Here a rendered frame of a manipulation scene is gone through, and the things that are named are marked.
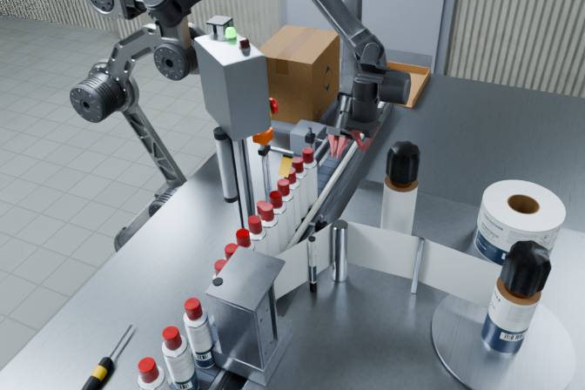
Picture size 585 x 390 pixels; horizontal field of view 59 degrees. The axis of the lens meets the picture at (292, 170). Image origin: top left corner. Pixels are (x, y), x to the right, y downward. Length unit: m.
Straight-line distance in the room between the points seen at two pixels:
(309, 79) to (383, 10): 2.17
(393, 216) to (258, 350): 0.54
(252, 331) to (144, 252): 0.64
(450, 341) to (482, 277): 0.17
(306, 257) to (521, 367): 0.53
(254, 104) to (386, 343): 0.63
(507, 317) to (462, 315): 0.17
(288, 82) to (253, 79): 0.83
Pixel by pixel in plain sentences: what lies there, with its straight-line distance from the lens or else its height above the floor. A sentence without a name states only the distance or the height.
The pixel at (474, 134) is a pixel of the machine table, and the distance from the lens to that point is 2.06.
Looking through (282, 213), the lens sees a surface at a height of 1.03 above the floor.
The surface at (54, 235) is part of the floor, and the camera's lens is 3.11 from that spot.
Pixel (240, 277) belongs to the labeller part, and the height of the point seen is 1.14.
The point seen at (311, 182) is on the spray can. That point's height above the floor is 0.99.
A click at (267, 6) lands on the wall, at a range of 4.41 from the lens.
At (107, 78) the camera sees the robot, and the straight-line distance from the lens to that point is 2.32.
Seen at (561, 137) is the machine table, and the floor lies 0.83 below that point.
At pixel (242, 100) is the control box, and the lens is 1.12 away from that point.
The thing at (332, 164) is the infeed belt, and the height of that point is 0.88.
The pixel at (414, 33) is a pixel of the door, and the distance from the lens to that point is 4.00.
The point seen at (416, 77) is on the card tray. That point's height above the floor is 0.83.
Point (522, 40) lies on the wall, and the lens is 3.97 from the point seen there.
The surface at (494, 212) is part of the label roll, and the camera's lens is 1.41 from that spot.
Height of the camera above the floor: 1.93
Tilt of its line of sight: 38 degrees down
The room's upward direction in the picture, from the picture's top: 3 degrees counter-clockwise
